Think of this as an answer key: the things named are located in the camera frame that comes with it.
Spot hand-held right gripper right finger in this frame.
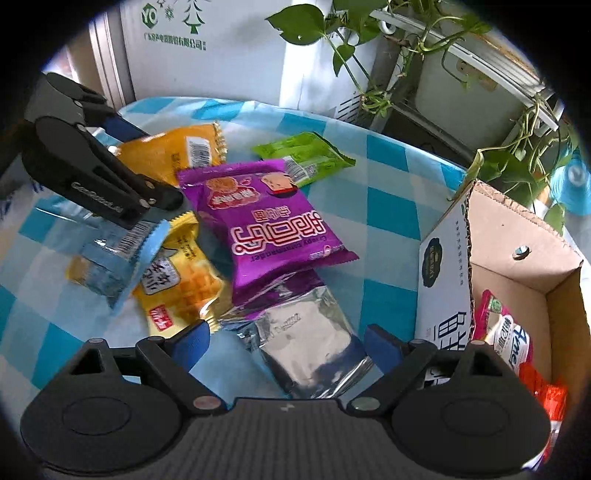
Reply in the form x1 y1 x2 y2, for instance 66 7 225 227
346 323 514 415

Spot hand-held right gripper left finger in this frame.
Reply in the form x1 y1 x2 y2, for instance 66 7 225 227
60 320 230 411

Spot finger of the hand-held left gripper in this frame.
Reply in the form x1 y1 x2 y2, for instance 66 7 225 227
69 88 152 143
54 137 186 230

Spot orange snack packet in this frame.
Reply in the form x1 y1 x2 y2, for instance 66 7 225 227
113 121 228 188

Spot yellow waffle snack packet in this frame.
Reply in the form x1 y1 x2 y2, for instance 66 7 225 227
131 210 234 337

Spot blue and silver foil packet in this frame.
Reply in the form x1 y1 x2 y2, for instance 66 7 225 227
217 272 374 401

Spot blue and yellow snack packet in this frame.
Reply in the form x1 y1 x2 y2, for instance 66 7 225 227
65 219 171 311

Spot purple snack packet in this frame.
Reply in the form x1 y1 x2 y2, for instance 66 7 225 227
177 158 360 319

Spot pink snack packet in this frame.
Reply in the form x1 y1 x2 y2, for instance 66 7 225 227
471 290 536 374

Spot green snack packet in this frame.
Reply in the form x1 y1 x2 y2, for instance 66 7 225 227
252 131 357 186

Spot red snack packet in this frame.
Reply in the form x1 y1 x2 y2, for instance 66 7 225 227
519 362 568 444

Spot white tree-print cardboard box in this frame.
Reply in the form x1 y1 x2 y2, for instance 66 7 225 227
121 0 386 125

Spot blue white checked tablecloth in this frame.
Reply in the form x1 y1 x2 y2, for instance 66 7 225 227
0 95 472 402

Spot green pothos plant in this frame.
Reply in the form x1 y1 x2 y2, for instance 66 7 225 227
265 0 583 232

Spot blue plastic container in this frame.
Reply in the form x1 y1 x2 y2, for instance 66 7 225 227
549 147 591 217

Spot white metal plant rack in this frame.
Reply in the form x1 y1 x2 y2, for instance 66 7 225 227
369 7 566 160

